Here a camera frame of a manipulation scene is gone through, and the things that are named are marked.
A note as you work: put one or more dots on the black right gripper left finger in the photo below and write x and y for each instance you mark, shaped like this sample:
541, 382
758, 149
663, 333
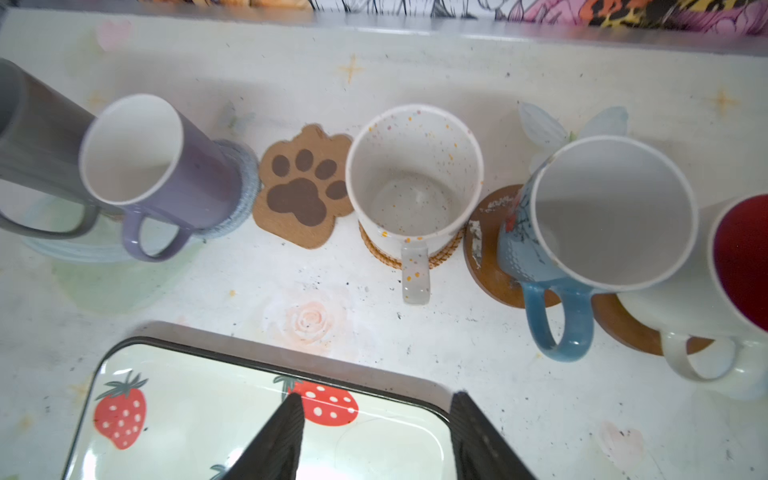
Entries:
275, 451

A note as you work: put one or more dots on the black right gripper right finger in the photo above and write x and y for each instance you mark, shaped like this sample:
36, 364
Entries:
480, 452

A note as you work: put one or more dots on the plain brown wooden round coaster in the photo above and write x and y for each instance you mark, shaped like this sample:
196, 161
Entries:
617, 322

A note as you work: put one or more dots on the woven rattan round coaster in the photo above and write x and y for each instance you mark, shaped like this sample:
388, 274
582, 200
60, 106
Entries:
435, 259

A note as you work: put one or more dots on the scratched brown wooden round coaster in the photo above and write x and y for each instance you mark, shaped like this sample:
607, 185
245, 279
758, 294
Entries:
480, 247

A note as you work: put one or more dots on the light blue mug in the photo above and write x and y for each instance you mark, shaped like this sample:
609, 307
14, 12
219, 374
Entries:
605, 214

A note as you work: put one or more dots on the cork paw print coaster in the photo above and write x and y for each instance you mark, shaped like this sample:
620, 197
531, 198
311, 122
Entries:
304, 188

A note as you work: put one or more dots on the red inside white mug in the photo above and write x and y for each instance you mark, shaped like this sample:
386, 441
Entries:
720, 293

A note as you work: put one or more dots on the grey woven round coaster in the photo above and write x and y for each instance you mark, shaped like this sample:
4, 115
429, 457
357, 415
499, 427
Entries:
246, 163

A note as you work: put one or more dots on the white mug purple handle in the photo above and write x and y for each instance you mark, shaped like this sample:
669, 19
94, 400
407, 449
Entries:
144, 157

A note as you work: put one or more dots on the grey mug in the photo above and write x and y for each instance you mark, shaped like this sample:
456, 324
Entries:
41, 135

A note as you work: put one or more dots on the white strawberry serving tray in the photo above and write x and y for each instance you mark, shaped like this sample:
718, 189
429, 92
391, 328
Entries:
174, 402

